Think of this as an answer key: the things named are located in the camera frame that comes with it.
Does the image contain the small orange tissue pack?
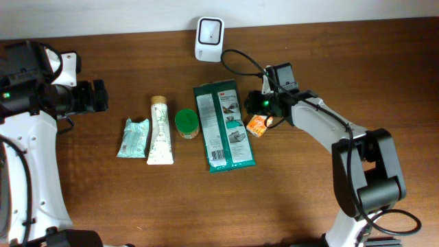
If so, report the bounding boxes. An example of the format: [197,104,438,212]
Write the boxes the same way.
[246,115,273,137]

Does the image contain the green wipes packet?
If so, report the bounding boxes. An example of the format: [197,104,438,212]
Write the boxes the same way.
[193,80,256,173]

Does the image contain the green lid small jar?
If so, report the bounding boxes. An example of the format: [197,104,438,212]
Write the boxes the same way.
[175,108,200,139]

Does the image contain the light teal tissue pack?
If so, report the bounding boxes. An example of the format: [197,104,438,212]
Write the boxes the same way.
[117,118,150,158]

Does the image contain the white cream tube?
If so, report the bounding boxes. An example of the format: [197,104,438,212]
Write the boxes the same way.
[147,95,174,165]

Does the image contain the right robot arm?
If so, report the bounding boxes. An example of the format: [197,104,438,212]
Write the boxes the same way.
[245,63,407,246]

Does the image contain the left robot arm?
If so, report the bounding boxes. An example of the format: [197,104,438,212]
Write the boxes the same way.
[1,40,108,246]

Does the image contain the white barcode scanner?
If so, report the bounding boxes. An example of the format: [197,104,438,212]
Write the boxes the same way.
[195,16,225,62]

